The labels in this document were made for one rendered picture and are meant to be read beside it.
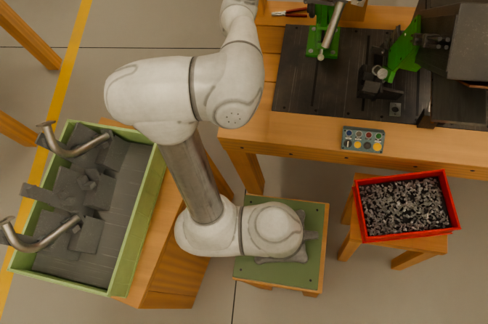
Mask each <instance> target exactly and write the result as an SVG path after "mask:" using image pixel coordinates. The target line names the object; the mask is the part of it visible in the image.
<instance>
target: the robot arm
mask: <svg viewBox="0 0 488 324"><path fill-rule="evenodd" d="M337 1H340V2H343V3H348V1H351V0H303V2H304V3H305V4H310V3H313V4H322V5H328V6H334V5H335V3H336V2H337ZM258 5H259V0H223V2H222V5H221V9H220V14H219V25H220V29H221V32H222V33H223V35H224V36H226V39H225V41H224V43H223V45H222V46H221V49H220V50H219V52H217V53H214V54H207V55H203V56H197V57H185V56H168V57H154V58H149V59H144V60H137V61H134V62H131V63H129V64H126V65H124V66H122V67H120V68H118V69H116V70H115V71H114V73H112V74H111V75H110V76H108V78H107V80H106V82H105V87H104V101H105V106H106V108H107V111H108V112H109V113H110V114H111V116H112V117H113V118H114V119H115V120H117V121H119V122H120V123H122V124H124V125H127V126H133V127H134V128H135V129H136V130H137V131H139V132H140V133H142V134H143V135H145V136H146V137H147V138H148V139H149V140H150V141H152V142H154V143H156V144H157V146H158V148H159V150H160V153H161V155H162V156H163V159H164V161H165V162H166V165H167V167H168V170H169V171H170V173H171V175H172V177H173V179H174V181H175V183H176V186H177V187H178V190H179V192H180V194H181V196H182V198H183V200H184V203H185V205H186V209H185V210H183V212H182V213H181V214H180V215H178V217H177V219H176V222H175V225H174V236H175V239H176V242H177V244H178V245H179V247H180V248H181V249H183V250H184V251H186V252H188V253H190V254H193V255H196V256H208V257H229V256H255V257H254V261H255V263H256V264H264V263H268V262H298V263H301V264H306V263H307V262H308V256H307V254H306V246H305V241H308V240H315V239H319V238H318V237H319V235H318V232H316V231H309V230H304V219H305V216H306V214H305V212H304V211H303V210H301V209H300V210H297V211H294V210H293V209H292V208H291V207H290V206H287V205H285V204H284V203H280V202H275V201H272V202H267V203H262V204H257V205H252V206H235V205H234V204H233V203H232V202H230V201H229V200H228V198H226V197H225V196H224V195H222V194H219V190H218V187H217V186H216V182H215V179H214V176H213V173H212V170H211V167H210V164H209V162H208V158H207V155H206V152H205V149H204V146H203V143H202V140H201V138H200V134H199V131H198V128H197V126H198V123H199V121H210V122H211V123H213V124H215V125H217V126H219V127H221V128H223V129H238V128H240V127H242V126H244V125H246V124H247V123H248V122H249V121H250V120H251V118H252V117H253V115H254V113H255V112H256V110H257V108H258V106H259V103H260V101H261V97H262V94H263V90H264V78H265V70H264V61H263V54H262V52H261V47H260V44H259V38H258V34H257V30H256V25H255V23H254V21H255V19H256V15H257V12H258Z"/></svg>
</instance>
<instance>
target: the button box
mask: <svg viewBox="0 0 488 324"><path fill-rule="evenodd" d="M348 130H350V131H351V132H352V134H351V135H350V136H348V135H347V134H346V132H347V131H348ZM358 131H360V132H362V135H361V136H360V137H358V136H357V135H356V133H357V132H358ZM368 132H370V133H371V134H372V136H371V137H369V138H368V137H366V133H368ZM376 134H381V138H380V139H377V138H376ZM385 134H386V133H385V131H384V130H382V129H369V128H362V127H354V126H343V132H342V140H341V149H342V150H354V151H361V152H368V153H380V154H381V153H383V145H384V140H385ZM346 140H349V141H351V146H350V147H346V146H345V145H344V142H345V141H346ZM355 142H360V143H361V147H359V148H356V147H355V146H354V143H355ZM366 142H369V143H370V145H371V147H370V149H365V147H364V144H365V143H366ZM375 143H380V144H381V149H380V150H379V151H376V150H374V149H373V145H374V144H375Z"/></svg>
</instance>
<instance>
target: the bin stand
mask: <svg viewBox="0 0 488 324"><path fill-rule="evenodd" d="M373 177H384V176H381V175H374V174H363V173H357V172H355V174H354V180H355V179H367V178H373ZM354 180H353V185H352V187H354V186H355V183H354ZM341 224H345V225H350V230H349V232H348V234H347V236H346V238H345V240H344V242H343V243H342V245H341V247H340V249H339V251H338V261H342V262H347V261H348V259H349V258H350V257H351V255H352V254H353V253H354V252H355V251H356V250H357V248H358V247H359V246H360V244H361V243H362V236H361V232H360V228H359V221H358V217H357V210H356V206H355V202H354V194H353V190H352V188H351V191H350V193H349V196H348V199H347V202H346V205H345V207H344V210H343V213H342V216H341ZM366 244H370V245H375V246H384V247H389V248H398V249H404V250H408V251H405V252H404V253H403V254H400V255H399V256H397V257H396V258H394V259H392V260H391V269H392V270H399V271H400V270H403V269H405V268H408V267H411V266H413V265H414V264H417V263H420V262H422V261H425V260H427V259H430V258H431V257H434V256H437V255H445V254H447V235H437V236H430V237H422V238H409V239H402V240H389V241H381V242H374V243H366Z"/></svg>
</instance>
